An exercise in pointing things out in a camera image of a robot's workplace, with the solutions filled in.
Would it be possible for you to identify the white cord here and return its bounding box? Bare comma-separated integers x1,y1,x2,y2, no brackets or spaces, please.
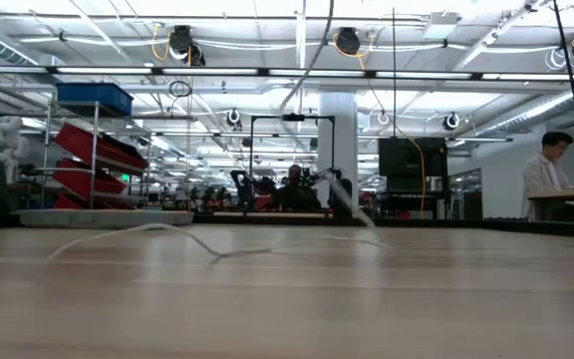
46,0,393,264

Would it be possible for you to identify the person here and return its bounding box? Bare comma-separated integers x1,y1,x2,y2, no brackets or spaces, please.
272,164,322,212
521,131,574,221

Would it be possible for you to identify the black cylindrical bin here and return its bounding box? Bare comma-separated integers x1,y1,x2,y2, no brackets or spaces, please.
331,178,354,218

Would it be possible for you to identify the white building pillar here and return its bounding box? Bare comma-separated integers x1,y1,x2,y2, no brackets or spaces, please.
318,91,360,210

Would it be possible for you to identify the black equipment cabinet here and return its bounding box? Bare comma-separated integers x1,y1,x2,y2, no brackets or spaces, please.
377,137,450,219

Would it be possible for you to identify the thin vertical pole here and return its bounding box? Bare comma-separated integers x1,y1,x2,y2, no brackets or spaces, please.
391,7,397,139

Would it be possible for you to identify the dark glass door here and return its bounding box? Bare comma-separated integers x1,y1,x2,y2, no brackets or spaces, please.
448,168,483,220

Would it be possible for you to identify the grey open tool case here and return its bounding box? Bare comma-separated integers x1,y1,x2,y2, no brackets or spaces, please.
17,208,194,230

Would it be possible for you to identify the metal shelf rack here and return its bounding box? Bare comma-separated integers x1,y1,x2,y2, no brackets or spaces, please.
32,99,154,210

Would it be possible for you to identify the red shelf bin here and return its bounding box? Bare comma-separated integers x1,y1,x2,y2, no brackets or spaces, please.
51,158,128,200
55,123,150,172
52,193,139,211

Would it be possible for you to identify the blue plastic bin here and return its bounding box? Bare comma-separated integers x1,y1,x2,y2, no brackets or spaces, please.
56,82,135,117

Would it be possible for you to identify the white ceiling box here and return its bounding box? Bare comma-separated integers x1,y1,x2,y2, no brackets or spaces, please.
422,11,463,41

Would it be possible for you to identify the wooden desk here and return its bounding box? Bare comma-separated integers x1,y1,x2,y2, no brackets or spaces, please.
525,186,574,223

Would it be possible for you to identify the black gantry frame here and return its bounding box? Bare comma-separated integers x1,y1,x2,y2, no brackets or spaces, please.
249,113,337,174

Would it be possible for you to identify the small hanging cable reel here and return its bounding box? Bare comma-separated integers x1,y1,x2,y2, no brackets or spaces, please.
225,108,243,133
442,111,461,133

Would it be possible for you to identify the yellow hanging cord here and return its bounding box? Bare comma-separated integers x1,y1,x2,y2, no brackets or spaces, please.
333,33,428,214

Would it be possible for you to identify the hanging coiled black cable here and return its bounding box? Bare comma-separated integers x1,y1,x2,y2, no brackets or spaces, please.
168,79,193,99

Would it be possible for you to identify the long ceiling light rail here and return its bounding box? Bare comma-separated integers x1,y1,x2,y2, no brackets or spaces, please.
0,64,574,84

